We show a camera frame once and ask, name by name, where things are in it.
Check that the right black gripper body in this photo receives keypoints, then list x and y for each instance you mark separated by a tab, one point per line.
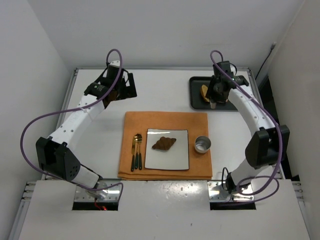
217	97

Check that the bread slice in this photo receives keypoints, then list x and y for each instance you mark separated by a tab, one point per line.
203	92

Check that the metal serving tongs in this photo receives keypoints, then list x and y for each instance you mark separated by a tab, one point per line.
213	104

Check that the dark brown bread piece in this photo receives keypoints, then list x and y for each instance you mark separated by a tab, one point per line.
164	143

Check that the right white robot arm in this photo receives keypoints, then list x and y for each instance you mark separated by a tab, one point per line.
269	140

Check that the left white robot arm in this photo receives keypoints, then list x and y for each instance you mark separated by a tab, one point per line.
55	153

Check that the black tray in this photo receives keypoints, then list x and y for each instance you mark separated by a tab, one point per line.
197	102

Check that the metal cup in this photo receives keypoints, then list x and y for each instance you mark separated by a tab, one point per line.
202	144

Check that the white square plate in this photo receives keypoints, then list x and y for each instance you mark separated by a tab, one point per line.
175	158

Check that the orange cloth placemat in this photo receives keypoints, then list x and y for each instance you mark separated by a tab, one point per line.
196	123

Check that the gold fork green handle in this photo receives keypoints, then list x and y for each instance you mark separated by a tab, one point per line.
140	152

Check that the gold spoon green handle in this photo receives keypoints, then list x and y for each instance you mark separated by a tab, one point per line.
136	153

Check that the gold knife green handle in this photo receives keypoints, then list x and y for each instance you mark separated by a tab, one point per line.
133	148

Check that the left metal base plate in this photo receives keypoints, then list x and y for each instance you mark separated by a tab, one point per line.
110	193

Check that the metal base plate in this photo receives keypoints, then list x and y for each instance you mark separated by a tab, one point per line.
110	193
217	194

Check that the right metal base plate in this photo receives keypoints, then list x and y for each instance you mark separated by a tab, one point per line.
217	194

